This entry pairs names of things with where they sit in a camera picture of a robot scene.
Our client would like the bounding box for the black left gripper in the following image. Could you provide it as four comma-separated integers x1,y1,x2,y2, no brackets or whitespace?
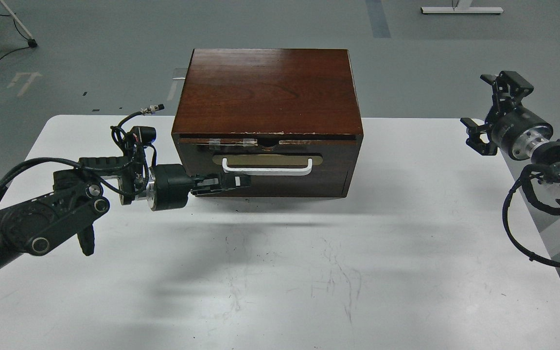
146,164,251,212

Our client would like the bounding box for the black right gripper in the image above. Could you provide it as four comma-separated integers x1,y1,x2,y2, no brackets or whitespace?
460,70,554,161

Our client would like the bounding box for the wooden drawer with white handle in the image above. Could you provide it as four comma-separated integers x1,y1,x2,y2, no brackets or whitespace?
174,137,361,197

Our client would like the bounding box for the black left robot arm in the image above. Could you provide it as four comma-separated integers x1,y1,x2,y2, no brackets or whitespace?
0,104,251,269

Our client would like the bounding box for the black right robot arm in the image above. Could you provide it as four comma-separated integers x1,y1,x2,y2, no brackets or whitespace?
460,70,560,268

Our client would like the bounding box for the dark wooden drawer cabinet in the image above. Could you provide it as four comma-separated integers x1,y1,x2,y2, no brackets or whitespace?
172,48,364,198

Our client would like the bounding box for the white desk foot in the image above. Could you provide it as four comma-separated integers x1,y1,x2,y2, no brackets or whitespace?
420,0,504,15

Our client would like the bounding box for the white stand leg with casters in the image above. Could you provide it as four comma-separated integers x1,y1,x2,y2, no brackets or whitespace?
0,0,37,48

